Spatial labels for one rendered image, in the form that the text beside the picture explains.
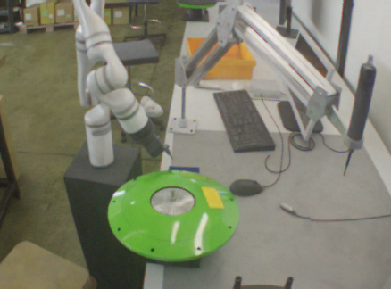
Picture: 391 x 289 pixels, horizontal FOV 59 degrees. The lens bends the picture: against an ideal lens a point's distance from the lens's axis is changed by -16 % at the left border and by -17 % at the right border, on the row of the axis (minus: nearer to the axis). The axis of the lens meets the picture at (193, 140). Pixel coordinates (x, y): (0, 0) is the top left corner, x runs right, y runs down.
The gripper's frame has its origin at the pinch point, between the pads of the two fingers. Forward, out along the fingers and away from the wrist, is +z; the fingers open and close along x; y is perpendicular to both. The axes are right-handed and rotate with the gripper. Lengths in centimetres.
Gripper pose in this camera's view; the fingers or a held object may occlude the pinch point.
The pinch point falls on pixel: (169, 155)
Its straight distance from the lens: 122.6
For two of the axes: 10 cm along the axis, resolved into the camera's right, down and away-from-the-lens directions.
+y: -7.5, 6.3, -1.7
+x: 5.5, 4.7, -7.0
